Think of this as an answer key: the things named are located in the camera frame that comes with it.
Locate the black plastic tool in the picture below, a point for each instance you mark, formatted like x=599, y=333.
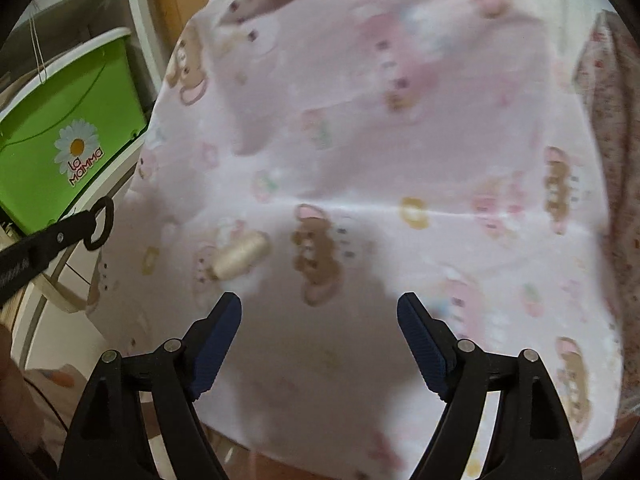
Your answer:
x=70, y=232

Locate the wooden door panel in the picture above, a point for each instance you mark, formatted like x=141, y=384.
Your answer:
x=175, y=0

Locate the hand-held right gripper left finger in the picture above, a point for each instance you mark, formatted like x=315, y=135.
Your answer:
x=217, y=350

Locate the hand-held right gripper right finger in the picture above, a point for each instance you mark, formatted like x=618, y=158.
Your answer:
x=425, y=350

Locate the patchwork print quilt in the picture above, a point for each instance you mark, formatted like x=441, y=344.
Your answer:
x=620, y=160

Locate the green storage box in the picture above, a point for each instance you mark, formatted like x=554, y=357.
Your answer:
x=50, y=110

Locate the pink bear print blanket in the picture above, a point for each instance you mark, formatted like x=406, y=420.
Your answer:
x=400, y=160

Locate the person's left hand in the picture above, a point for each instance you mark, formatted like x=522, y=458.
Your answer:
x=15, y=390

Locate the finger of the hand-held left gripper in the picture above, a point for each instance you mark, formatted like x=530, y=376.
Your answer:
x=11, y=276

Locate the white shelf unit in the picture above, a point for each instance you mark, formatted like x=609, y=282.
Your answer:
x=142, y=20

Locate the cream thread spool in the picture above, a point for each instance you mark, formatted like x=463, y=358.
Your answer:
x=240, y=255

